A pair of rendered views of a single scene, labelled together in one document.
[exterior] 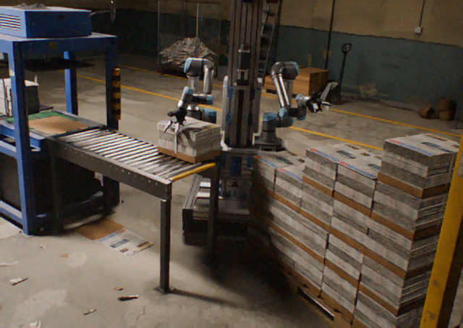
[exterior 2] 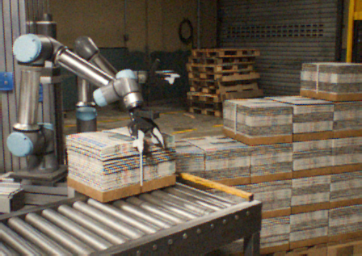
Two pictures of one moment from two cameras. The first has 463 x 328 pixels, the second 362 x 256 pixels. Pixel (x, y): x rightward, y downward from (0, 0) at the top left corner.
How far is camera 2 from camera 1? 3.60 m
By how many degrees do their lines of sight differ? 76
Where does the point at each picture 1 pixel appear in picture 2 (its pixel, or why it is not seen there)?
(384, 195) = (344, 111)
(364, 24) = not seen: outside the picture
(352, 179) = (311, 114)
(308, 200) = (260, 161)
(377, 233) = (340, 148)
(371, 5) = not seen: outside the picture
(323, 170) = (275, 121)
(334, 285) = (305, 224)
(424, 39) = not seen: outside the picture
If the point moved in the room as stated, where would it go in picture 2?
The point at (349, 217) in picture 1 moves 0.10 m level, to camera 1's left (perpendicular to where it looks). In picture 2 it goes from (311, 150) to (312, 154)
